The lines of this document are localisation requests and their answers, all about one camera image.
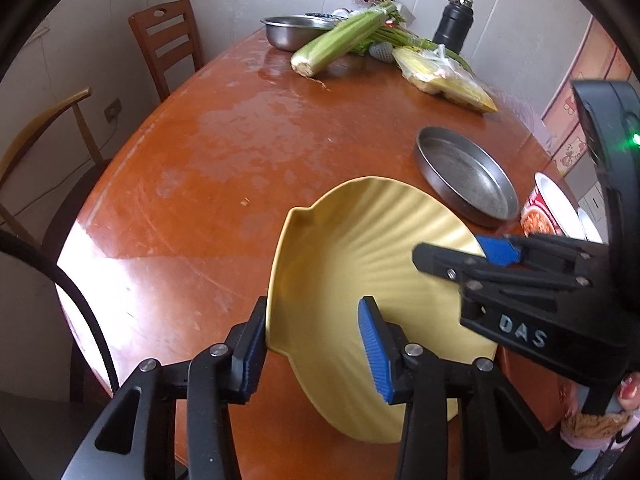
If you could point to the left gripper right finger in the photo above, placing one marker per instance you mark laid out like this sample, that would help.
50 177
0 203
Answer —
383 343

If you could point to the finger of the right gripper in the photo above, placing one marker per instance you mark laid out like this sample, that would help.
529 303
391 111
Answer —
542 251
462 267

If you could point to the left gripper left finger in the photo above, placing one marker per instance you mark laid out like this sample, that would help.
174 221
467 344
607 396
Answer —
249 350

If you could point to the red instant noodle bowl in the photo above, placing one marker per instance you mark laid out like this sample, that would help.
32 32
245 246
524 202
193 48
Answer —
548 210

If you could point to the shallow round metal pan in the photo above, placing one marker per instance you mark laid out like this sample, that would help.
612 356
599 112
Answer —
465 177

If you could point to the yellow shell-shaped plate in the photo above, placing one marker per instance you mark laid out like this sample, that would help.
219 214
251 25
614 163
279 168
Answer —
355 241

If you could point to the stainless steel bowl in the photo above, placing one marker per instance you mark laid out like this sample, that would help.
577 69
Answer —
291 32

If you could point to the person's hand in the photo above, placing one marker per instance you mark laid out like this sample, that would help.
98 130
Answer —
573 397

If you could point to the bagged yellow corn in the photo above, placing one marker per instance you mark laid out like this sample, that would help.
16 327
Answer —
432 72

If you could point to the pink hello kitty screen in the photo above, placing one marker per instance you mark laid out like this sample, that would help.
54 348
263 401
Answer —
597 59

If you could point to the black thermos bottle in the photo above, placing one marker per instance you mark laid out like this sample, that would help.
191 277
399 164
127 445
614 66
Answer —
455 24

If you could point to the dark green vegetable stalks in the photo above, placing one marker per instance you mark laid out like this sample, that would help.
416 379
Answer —
397 37

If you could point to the light green celery bunch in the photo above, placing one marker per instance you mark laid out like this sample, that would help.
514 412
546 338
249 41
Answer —
318 54

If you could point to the curved-back wooden chair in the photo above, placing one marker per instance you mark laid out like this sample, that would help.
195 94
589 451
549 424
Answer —
55 148

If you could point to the brown wooden slat chair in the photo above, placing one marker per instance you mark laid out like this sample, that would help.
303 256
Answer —
166 34

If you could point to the wall power socket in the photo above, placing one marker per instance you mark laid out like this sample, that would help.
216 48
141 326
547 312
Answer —
112 111

